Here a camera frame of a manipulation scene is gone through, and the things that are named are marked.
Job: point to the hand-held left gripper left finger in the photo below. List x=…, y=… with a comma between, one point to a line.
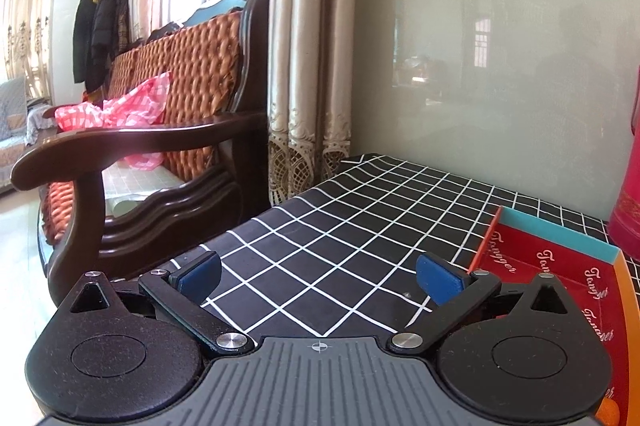
x=200, y=275

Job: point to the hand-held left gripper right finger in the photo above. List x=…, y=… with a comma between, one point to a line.
x=440, y=280

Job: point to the colourful cardboard box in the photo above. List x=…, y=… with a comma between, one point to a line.
x=550, y=266

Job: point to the small orange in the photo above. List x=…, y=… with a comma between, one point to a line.
x=611, y=412

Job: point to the black white checked tablecloth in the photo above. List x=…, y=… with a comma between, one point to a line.
x=350, y=231

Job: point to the pale grid mat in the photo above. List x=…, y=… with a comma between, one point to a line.
x=135, y=186

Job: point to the pink checked cloth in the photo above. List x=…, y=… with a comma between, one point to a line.
x=130, y=108

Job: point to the red thermos flask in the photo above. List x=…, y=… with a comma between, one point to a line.
x=627, y=196

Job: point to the wooden sofa with orange cushion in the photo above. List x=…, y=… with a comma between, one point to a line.
x=200, y=65

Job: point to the grey covered sofa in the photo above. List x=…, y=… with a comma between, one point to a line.
x=15, y=125

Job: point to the beige embroidered curtain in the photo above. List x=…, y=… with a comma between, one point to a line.
x=310, y=55

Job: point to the black coat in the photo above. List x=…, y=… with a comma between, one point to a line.
x=100, y=30

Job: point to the blue chair back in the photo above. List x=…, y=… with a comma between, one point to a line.
x=215, y=8

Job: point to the white board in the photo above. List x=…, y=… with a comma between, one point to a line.
x=62, y=40

